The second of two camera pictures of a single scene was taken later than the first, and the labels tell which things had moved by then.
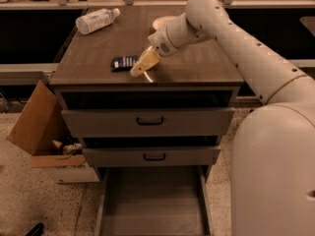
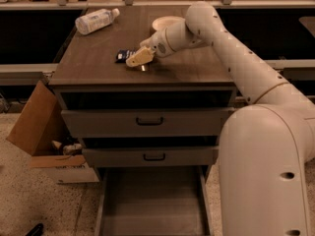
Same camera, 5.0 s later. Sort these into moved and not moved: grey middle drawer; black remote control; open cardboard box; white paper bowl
Moved: black remote control
Not moved: open cardboard box; white paper bowl; grey middle drawer
